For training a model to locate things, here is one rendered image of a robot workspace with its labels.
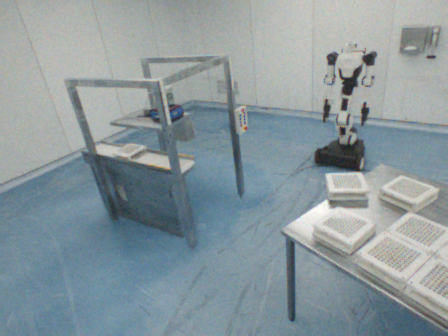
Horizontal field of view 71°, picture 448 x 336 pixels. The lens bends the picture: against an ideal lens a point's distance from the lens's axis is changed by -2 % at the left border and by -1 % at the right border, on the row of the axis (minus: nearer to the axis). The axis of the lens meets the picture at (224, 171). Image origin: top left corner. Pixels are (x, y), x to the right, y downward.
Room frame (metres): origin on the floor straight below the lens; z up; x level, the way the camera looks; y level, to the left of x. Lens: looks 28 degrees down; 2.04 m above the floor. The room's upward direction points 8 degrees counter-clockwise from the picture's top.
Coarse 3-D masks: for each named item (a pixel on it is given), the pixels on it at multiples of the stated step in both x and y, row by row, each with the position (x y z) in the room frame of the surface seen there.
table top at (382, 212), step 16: (368, 176) 1.93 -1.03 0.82; (384, 176) 1.90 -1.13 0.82; (416, 176) 1.84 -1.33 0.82; (320, 208) 1.63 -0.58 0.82; (352, 208) 1.58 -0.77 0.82; (368, 208) 1.56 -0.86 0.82; (384, 208) 1.54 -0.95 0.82; (400, 208) 1.52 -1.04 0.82; (432, 208) 1.48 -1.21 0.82; (288, 224) 1.51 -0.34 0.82; (304, 224) 1.49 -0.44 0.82; (384, 224) 1.39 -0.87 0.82; (304, 240) 1.35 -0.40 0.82; (320, 240) 1.33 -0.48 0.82; (368, 240) 1.28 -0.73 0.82; (320, 256) 1.23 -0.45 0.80; (336, 256) 1.20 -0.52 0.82; (352, 256) 1.18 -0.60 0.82; (352, 272) 1.08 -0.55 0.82; (368, 272) 1.07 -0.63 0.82; (384, 288) 0.97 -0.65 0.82; (400, 304) 0.88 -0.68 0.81; (416, 304) 0.86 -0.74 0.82; (432, 320) 0.78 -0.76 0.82
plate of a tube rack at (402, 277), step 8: (384, 232) 1.25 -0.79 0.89; (376, 240) 1.20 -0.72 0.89; (392, 240) 1.18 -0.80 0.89; (400, 240) 1.18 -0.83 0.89; (368, 248) 1.15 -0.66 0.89; (416, 248) 1.11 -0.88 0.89; (360, 256) 1.11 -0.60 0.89; (368, 256) 1.10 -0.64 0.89; (384, 256) 1.09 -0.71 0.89; (424, 256) 1.05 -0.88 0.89; (432, 256) 1.05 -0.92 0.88; (376, 264) 1.05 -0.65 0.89; (384, 264) 1.04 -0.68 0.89; (416, 264) 1.01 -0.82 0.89; (384, 272) 1.01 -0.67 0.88; (392, 272) 0.99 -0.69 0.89; (400, 272) 0.98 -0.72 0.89; (408, 272) 0.98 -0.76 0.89; (416, 272) 0.98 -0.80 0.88; (400, 280) 0.94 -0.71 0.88
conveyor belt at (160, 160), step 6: (102, 144) 3.36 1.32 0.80; (102, 150) 3.18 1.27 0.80; (108, 150) 3.15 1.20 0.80; (114, 150) 3.13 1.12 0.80; (144, 156) 2.86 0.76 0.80; (150, 156) 2.84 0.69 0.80; (156, 156) 2.83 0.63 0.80; (162, 156) 2.81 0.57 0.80; (144, 162) 2.72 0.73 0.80; (150, 162) 2.70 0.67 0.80; (156, 162) 2.69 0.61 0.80; (162, 162) 2.67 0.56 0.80; (168, 162) 2.65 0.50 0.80; (180, 162) 2.62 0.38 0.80; (186, 162) 2.60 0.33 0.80; (192, 162) 2.60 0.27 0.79; (180, 168) 2.50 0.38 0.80; (186, 168) 2.52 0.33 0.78
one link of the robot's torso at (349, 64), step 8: (344, 56) 3.70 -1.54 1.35; (352, 56) 3.65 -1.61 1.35; (360, 56) 3.61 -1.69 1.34; (336, 64) 3.78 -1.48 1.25; (344, 64) 3.68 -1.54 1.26; (352, 64) 3.62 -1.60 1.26; (360, 64) 3.60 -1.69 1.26; (344, 72) 3.69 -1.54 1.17; (352, 72) 3.63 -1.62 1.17; (360, 72) 3.72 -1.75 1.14; (344, 80) 3.74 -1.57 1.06; (352, 80) 3.66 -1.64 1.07
